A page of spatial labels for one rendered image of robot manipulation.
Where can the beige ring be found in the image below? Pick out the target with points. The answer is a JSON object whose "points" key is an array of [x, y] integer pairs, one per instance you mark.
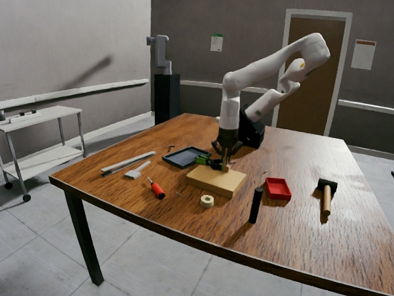
{"points": [[207, 201]]}

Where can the red screwdriver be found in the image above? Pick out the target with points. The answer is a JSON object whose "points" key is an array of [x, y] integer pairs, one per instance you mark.
{"points": [[157, 190]]}

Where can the red rectangular tray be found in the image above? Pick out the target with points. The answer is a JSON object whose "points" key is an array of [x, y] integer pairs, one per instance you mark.
{"points": [[277, 188]]}

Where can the pale wooden board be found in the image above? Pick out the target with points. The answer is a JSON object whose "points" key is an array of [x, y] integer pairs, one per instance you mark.
{"points": [[220, 182]]}

